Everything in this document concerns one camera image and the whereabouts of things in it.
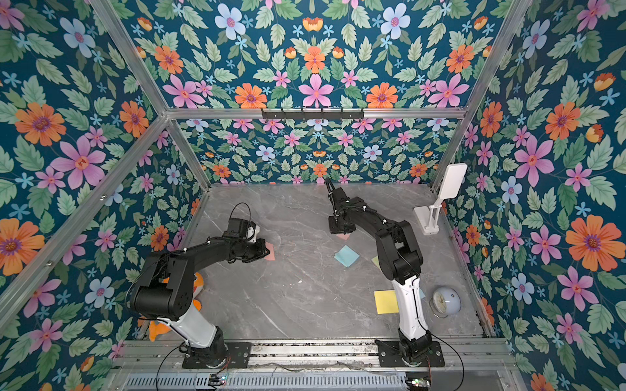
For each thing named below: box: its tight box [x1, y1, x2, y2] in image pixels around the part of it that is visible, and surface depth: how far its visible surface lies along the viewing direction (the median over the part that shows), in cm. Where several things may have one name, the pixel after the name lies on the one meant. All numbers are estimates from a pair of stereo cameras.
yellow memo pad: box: [373, 289, 400, 315], surface depth 87 cm
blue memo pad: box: [333, 244, 361, 268], surface depth 98 cm
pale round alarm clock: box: [428, 286, 463, 319], surface depth 79 cm
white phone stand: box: [414, 162, 468, 236], surface depth 86 cm
